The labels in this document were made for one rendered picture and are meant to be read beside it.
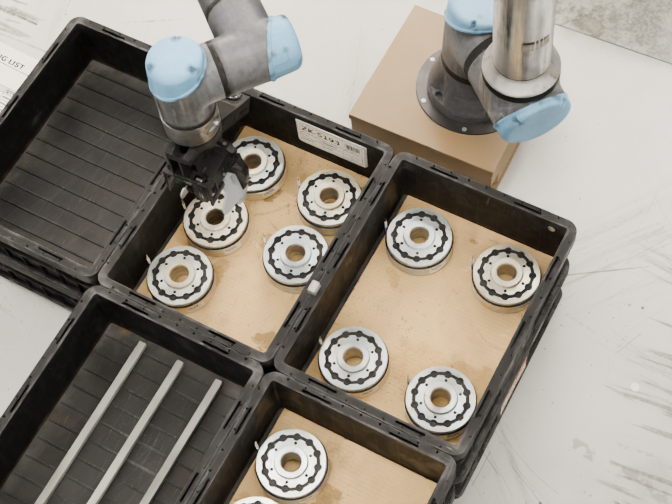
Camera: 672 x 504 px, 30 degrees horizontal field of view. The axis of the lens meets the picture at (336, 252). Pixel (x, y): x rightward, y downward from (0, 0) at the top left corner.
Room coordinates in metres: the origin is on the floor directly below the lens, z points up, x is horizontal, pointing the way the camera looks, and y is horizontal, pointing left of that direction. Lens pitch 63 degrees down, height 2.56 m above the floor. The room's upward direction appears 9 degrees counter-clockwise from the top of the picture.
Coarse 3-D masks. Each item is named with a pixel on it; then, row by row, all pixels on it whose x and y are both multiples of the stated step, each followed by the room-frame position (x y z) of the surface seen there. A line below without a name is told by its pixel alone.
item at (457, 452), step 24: (432, 168) 0.97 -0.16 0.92; (480, 192) 0.91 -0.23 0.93; (360, 216) 0.90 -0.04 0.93; (552, 216) 0.85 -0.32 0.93; (336, 264) 0.83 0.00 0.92; (552, 264) 0.77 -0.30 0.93; (312, 312) 0.76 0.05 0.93; (528, 312) 0.70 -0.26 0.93; (288, 336) 0.72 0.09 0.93; (504, 360) 0.64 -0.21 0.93; (312, 384) 0.65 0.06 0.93; (360, 408) 0.60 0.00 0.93; (480, 408) 0.58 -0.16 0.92; (408, 432) 0.56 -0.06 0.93; (456, 456) 0.51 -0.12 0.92
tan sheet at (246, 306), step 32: (288, 160) 1.08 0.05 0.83; (320, 160) 1.07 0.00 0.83; (288, 192) 1.02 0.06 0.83; (256, 224) 0.97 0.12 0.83; (288, 224) 0.96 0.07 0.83; (224, 256) 0.92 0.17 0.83; (256, 256) 0.91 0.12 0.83; (224, 288) 0.86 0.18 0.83; (256, 288) 0.86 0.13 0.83; (224, 320) 0.81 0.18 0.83; (256, 320) 0.80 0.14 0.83
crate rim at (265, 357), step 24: (264, 96) 1.14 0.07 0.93; (312, 120) 1.08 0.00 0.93; (384, 144) 1.02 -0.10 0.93; (384, 168) 0.97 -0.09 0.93; (144, 216) 0.95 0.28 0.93; (120, 240) 0.92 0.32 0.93; (120, 288) 0.84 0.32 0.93; (168, 312) 0.79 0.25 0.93; (216, 336) 0.74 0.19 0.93; (264, 360) 0.69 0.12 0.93
